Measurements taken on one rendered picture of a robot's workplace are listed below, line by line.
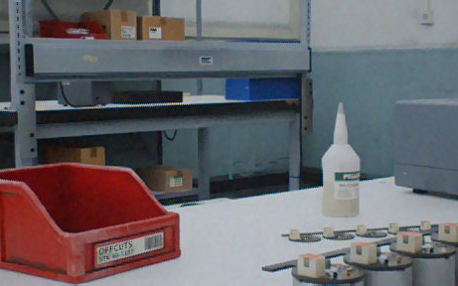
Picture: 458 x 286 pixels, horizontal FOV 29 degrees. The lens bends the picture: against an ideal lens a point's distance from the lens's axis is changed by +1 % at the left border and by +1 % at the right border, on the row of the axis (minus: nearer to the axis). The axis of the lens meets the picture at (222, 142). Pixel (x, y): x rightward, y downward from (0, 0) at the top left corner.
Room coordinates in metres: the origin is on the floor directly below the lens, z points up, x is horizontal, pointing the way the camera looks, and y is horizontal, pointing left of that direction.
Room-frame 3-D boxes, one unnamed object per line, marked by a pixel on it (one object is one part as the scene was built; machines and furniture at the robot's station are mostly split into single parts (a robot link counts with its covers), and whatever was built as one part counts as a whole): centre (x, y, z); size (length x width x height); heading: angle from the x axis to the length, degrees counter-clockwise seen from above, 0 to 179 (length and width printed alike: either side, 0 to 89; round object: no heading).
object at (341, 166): (0.78, -0.11, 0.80); 0.03 x 0.03 x 0.10
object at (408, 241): (0.33, -0.07, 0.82); 0.01 x 0.01 x 0.01; 43
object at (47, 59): (3.22, 0.13, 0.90); 1.30 x 0.06 x 0.12; 132
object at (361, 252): (0.31, -0.05, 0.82); 0.01 x 0.01 x 0.01; 43
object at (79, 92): (3.11, 0.49, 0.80); 0.15 x 0.12 x 0.10; 61
